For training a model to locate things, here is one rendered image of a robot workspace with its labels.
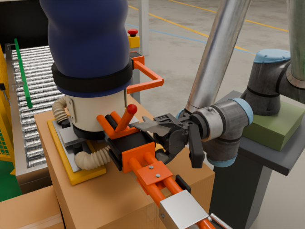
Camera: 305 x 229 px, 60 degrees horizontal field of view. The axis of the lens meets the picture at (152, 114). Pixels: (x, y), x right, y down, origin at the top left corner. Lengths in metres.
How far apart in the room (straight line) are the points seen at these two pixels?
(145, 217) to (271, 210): 1.42
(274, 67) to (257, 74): 0.08
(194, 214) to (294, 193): 1.77
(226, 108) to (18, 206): 0.98
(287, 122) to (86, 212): 0.95
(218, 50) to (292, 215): 1.49
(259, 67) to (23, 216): 1.19
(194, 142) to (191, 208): 0.19
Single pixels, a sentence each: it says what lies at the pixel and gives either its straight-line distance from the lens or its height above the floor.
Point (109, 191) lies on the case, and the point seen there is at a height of 0.94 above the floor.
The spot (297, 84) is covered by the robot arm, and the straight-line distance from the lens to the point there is 1.15.
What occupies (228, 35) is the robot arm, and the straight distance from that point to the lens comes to 0.83.
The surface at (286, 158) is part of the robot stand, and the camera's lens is 1.25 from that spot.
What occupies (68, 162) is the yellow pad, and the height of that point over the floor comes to 0.97.
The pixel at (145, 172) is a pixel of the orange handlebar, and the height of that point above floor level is 1.09.
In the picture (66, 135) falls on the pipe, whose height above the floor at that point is 1.00.
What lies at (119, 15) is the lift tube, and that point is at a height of 1.35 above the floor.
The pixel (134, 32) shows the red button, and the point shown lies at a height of 1.03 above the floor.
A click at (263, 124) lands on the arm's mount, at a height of 0.84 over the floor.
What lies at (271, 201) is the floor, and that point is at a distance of 2.11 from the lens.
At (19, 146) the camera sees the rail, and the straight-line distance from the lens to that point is 1.60.
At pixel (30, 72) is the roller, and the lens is 2.72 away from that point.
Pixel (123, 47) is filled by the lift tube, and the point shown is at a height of 1.27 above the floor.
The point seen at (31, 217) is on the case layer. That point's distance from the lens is 1.28.
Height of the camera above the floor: 1.48
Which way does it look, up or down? 32 degrees down
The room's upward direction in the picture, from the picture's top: straight up
